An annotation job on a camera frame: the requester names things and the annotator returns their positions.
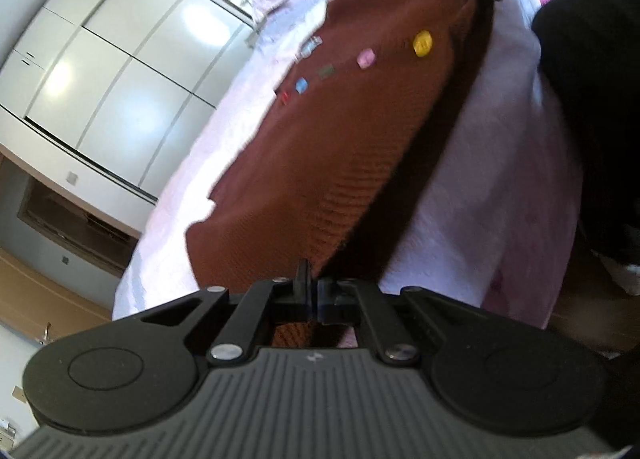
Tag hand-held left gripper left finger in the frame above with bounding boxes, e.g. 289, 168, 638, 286
141, 259, 317, 367

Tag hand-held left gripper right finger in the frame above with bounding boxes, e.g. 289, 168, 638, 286
317, 277, 485, 366

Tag brown knitted sweater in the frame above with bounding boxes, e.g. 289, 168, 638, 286
185, 0, 497, 351

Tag person's black pants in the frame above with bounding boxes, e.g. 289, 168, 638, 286
531, 0, 640, 271

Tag white wardrobe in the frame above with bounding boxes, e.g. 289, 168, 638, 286
0, 0, 257, 241

